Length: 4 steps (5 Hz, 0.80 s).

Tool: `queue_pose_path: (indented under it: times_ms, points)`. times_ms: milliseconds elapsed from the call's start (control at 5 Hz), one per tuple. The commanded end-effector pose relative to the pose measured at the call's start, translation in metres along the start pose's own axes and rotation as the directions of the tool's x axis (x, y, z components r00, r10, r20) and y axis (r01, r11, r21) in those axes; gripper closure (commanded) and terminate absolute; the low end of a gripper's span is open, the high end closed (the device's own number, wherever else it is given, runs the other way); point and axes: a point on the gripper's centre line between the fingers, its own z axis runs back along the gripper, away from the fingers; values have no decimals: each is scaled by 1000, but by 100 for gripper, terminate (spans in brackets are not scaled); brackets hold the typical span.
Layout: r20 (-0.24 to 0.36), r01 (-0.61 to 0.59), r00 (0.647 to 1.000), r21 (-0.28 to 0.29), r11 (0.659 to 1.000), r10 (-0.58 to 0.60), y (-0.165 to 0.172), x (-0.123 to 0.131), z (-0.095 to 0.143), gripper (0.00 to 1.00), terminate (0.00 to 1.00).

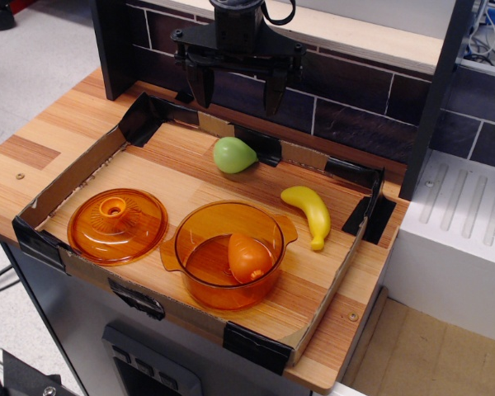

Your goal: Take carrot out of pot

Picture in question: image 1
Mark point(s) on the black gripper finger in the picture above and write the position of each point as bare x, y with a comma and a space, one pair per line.
274, 90
201, 81

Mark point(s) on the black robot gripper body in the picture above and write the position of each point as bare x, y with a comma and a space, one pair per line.
240, 39

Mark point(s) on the orange toy carrot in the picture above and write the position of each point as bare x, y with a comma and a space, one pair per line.
248, 258

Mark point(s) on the taped cardboard fence tray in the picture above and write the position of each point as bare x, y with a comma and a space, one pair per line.
167, 150

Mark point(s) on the orange transparent pot lid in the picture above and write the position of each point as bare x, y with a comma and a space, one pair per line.
117, 226

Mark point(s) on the orange transparent plastic pot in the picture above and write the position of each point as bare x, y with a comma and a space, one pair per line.
199, 250

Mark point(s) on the green toy pear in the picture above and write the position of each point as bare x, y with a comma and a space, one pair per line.
231, 155

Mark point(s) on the light wooden shelf board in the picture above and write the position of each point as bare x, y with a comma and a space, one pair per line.
403, 34

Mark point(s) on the yellow toy banana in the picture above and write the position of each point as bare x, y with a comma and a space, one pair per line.
315, 210

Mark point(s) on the white ribbed drain board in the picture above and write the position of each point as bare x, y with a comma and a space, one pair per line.
443, 259

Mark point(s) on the grey toy oven front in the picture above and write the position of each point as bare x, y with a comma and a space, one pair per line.
141, 370

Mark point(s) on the dark left shelf post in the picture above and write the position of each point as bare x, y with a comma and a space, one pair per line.
112, 27

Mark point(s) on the grey right shelf post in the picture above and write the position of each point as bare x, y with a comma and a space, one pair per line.
452, 52

